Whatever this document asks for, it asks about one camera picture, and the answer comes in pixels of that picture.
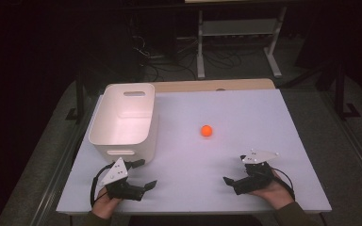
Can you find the white plastic bin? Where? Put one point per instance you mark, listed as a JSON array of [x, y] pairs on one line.
[[122, 125]]

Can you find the orange ball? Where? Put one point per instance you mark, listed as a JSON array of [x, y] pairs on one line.
[[206, 131]]

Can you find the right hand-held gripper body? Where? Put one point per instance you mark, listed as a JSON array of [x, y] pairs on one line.
[[254, 180]]

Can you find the black metal stand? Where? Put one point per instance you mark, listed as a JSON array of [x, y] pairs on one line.
[[341, 94]]

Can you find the white metal stand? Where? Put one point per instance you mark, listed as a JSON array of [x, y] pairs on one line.
[[238, 27]]

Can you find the person's left hand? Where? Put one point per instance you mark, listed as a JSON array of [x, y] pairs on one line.
[[105, 205]]

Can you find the person's right hand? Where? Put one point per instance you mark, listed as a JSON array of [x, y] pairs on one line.
[[275, 193]]

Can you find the white board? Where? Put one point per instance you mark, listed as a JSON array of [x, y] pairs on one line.
[[185, 163]]

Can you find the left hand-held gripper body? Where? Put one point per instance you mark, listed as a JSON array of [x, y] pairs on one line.
[[122, 190]]

